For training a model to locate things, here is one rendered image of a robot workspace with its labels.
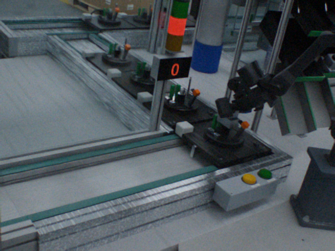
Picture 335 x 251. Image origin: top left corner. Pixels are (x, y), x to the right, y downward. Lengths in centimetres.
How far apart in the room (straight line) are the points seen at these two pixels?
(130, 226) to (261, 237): 39
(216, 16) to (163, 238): 140
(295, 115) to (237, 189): 49
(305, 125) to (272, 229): 49
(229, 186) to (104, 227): 39
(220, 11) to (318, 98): 78
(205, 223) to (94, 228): 35
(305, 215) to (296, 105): 46
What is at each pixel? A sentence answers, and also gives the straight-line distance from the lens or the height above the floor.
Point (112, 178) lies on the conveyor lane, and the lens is 131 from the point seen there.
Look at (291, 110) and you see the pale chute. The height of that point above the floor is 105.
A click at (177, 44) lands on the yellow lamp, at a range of 134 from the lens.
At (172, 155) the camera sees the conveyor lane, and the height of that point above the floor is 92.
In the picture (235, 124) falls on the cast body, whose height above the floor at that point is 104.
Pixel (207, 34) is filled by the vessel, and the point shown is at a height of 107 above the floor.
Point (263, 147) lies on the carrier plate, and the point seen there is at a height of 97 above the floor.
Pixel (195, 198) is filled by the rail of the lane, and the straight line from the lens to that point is 128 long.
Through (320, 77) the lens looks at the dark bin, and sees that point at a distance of 161.
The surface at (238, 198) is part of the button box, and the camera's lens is 129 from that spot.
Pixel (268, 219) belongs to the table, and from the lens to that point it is 139.
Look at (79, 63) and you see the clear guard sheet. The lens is 125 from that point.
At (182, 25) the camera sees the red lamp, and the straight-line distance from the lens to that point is 133.
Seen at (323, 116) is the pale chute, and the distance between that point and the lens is 179.
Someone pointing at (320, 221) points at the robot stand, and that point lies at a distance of 143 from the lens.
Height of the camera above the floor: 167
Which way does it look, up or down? 27 degrees down
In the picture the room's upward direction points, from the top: 10 degrees clockwise
